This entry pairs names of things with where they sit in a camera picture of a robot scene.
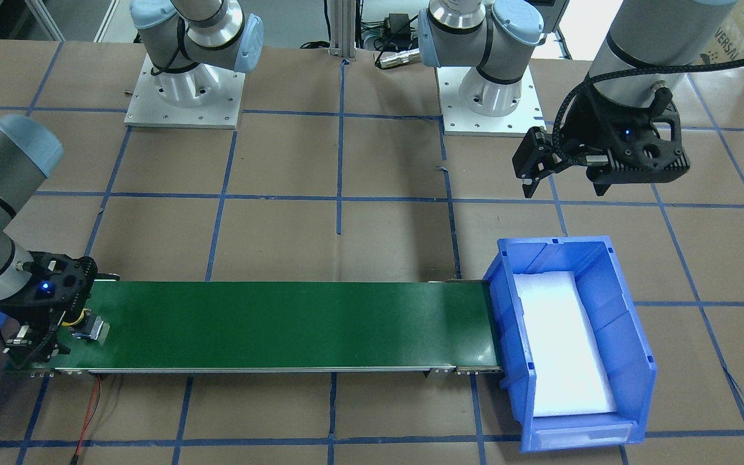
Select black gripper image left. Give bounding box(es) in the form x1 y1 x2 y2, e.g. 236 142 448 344
0 253 98 369

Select blue plastic bin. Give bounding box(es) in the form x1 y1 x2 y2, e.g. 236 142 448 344
484 236 657 453

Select silver cylindrical connector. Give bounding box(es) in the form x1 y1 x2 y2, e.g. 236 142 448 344
375 49 422 70

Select yellow push button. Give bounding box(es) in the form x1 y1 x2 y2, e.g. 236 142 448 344
68 309 110 341

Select black power adapter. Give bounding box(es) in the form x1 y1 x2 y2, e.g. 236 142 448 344
384 13 411 38

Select aluminium profile post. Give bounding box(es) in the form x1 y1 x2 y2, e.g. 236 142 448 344
325 1 360 61

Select white foam pad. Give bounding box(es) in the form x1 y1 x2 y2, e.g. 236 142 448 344
513 271 617 417

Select black braided cable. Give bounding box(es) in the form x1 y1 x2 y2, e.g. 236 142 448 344
553 42 744 152

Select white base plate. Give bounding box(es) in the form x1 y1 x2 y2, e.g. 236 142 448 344
437 66 545 138
124 56 246 130

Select green conveyor belt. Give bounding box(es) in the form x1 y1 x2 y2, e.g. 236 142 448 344
23 280 500 374

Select red and black wires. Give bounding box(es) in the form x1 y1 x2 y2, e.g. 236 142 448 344
74 376 121 458

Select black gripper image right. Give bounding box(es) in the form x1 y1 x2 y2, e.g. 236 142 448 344
513 87 690 198

